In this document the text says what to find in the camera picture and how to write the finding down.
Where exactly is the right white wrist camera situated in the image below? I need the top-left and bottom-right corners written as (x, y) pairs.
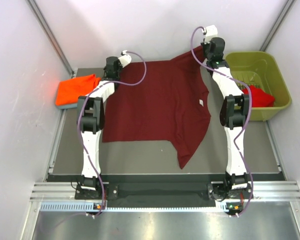
top-left (202, 25), bottom-right (218, 43)

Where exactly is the slotted grey cable duct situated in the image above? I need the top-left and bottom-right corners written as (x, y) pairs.
top-left (39, 201), bottom-right (243, 213)

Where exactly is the dark red t-shirt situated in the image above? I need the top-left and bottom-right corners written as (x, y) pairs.
top-left (102, 47), bottom-right (211, 168)

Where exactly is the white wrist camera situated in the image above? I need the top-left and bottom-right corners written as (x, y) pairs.
top-left (118, 50), bottom-right (132, 68)
top-left (202, 25), bottom-right (218, 43)

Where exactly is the olive green plastic basket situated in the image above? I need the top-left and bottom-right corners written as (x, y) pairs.
top-left (225, 51), bottom-right (292, 122)

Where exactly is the folded orange t-shirt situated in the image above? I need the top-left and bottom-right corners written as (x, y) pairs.
top-left (55, 73), bottom-right (102, 107)

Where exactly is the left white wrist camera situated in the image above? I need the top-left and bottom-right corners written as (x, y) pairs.
top-left (118, 50), bottom-right (132, 68)

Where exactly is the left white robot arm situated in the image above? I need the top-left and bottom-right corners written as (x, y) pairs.
top-left (77, 56), bottom-right (123, 201)

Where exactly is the aluminium frame rail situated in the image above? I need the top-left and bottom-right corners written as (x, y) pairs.
top-left (30, 181), bottom-right (300, 202)

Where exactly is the bright red t-shirt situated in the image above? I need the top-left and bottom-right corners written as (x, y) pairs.
top-left (249, 85), bottom-right (275, 108)

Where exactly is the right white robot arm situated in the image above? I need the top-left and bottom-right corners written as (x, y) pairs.
top-left (201, 36), bottom-right (252, 200)

